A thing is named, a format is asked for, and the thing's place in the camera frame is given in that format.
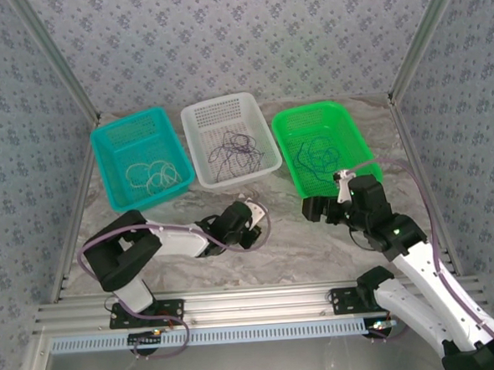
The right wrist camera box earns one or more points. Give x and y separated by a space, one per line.
343 185

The green plastic basket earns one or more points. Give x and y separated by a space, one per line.
285 132

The aluminium corner post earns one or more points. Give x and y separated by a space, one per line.
56 58
422 36

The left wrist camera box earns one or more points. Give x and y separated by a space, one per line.
258 213

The aluminium side rail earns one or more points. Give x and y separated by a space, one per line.
408 141
79 199

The grey metal panel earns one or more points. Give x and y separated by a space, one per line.
262 364

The white plastic basket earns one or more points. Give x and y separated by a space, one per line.
195 154

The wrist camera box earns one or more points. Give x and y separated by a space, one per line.
258 213
343 185

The teal plastic basket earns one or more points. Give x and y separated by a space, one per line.
104 177

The aluminium front frame rail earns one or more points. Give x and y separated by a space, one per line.
258 303

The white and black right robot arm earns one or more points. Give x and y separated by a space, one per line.
421 283

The small black circuit board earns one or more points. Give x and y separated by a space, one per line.
145 338
381 325

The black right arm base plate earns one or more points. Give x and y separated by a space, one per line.
342 303

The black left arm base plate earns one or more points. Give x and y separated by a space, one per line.
171 313

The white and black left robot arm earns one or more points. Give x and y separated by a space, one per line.
121 251

